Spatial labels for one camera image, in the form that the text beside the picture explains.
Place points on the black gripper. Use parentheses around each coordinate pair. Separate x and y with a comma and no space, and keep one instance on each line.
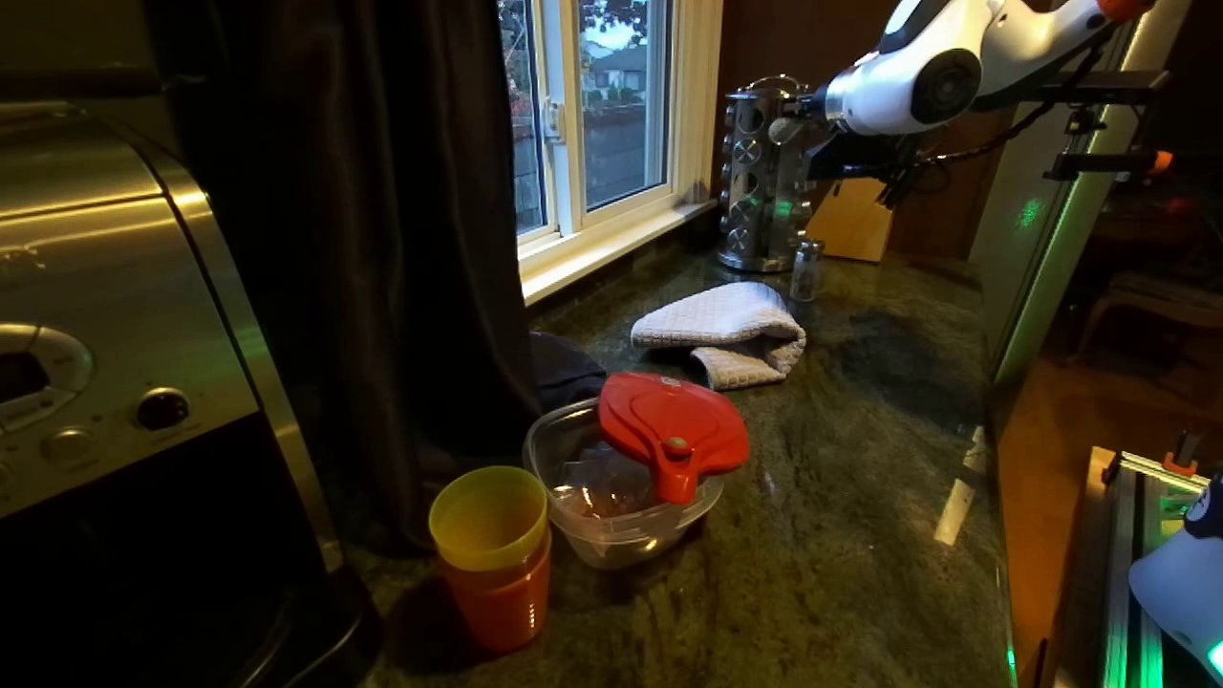
(874,155)

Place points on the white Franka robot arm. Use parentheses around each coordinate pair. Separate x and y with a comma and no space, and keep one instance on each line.
(919,78)

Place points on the silver spice rack stand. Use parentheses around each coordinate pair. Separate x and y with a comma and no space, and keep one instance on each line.
(750,202)

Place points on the wooden knife block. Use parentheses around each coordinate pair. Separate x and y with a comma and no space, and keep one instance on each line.
(850,223)

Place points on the folded white waffle towel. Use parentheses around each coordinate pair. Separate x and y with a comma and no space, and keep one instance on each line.
(728,327)

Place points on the red plastic lid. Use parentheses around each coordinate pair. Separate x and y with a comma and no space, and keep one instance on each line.
(671,425)

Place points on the dark folded cloth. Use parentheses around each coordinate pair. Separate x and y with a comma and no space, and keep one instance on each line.
(569,367)

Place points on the clear glass food container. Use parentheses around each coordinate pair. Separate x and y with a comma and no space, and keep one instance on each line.
(615,508)

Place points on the dark curtain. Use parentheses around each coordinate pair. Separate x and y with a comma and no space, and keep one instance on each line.
(367,252)

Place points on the wooden base board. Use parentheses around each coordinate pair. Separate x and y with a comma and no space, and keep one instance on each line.
(1094,549)

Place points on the yellow plastic cup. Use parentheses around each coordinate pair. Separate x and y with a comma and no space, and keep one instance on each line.
(487,516)

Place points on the orange plastic cup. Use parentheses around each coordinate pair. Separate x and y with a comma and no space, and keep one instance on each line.
(501,605)

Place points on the silver black coffee maker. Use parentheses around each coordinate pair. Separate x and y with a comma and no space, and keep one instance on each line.
(127,383)

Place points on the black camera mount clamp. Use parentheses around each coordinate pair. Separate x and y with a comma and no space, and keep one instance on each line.
(1094,160)

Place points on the aluminium mounting rail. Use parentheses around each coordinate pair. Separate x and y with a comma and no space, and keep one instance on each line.
(1123,573)

